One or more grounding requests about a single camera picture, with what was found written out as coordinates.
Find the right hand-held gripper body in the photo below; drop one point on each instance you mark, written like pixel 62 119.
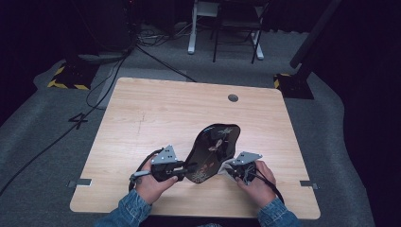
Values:
pixel 247 157

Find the black slanted stand with base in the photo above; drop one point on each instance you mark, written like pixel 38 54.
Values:
pixel 310 38

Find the white desk frame legs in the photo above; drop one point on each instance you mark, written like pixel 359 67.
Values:
pixel 191 38

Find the black folding chair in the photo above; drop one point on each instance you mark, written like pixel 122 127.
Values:
pixel 236 22

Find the person's left hand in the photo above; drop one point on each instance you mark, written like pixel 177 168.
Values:
pixel 151 190

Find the grey metal table clip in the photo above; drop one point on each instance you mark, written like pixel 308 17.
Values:
pixel 309 184
pixel 78 183

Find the person's right hand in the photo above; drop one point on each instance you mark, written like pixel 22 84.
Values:
pixel 263 187

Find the black stand base hazard tape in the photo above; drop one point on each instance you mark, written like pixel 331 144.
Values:
pixel 74 77

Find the dark equipment box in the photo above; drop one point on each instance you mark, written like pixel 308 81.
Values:
pixel 104 25

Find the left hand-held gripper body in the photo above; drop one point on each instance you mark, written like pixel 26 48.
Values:
pixel 164 157

